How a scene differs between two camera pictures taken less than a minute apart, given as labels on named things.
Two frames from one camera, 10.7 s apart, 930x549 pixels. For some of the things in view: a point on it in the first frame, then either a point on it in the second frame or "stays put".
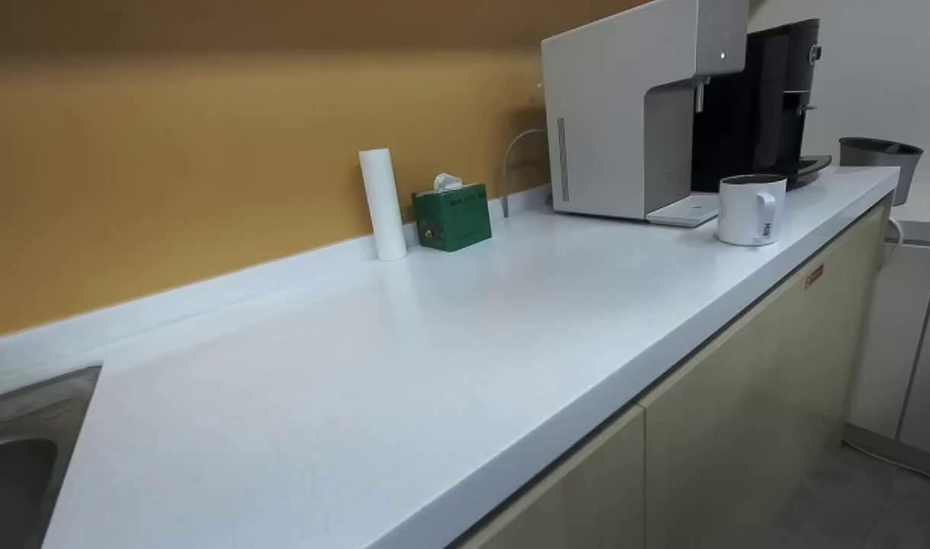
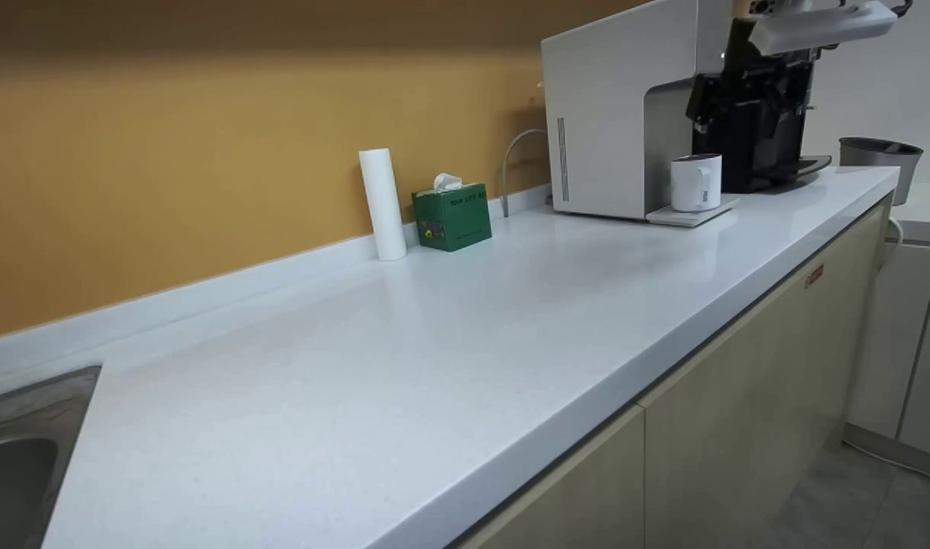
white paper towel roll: [384, 204] stays put
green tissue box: [453, 214] stays put
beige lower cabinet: [725, 458] stays put
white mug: [752, 208] → [697, 184]
